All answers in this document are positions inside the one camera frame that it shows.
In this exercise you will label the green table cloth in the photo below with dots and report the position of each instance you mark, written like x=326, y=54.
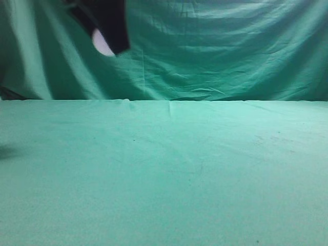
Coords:
x=120, y=172

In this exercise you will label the white dimpled golf ball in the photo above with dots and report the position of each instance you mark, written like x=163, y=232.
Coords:
x=100, y=44

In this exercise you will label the green backdrop curtain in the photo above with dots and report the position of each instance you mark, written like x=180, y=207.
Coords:
x=180, y=50

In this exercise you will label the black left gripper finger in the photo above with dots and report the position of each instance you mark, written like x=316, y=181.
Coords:
x=109, y=17

